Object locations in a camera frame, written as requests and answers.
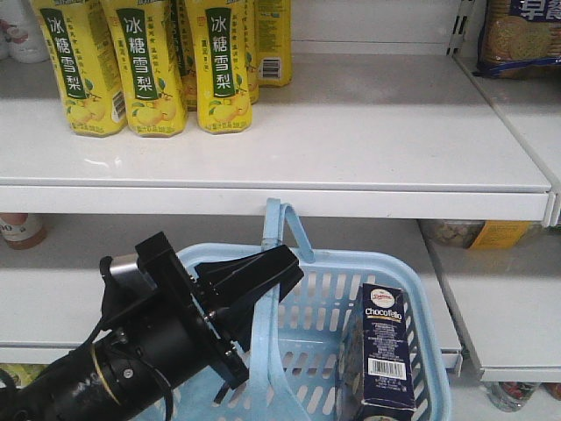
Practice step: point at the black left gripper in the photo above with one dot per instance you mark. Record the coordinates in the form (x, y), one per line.
(174, 332)

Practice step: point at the light blue plastic basket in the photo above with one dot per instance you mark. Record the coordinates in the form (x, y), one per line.
(294, 356)

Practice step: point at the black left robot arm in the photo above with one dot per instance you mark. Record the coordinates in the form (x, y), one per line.
(100, 379)

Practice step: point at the blue Chocofello cookie box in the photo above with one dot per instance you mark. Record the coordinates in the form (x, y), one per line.
(375, 370)

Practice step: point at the white store shelving unit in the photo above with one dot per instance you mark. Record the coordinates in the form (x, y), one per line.
(382, 119)

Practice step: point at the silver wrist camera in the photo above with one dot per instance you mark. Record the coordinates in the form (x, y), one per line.
(124, 280)

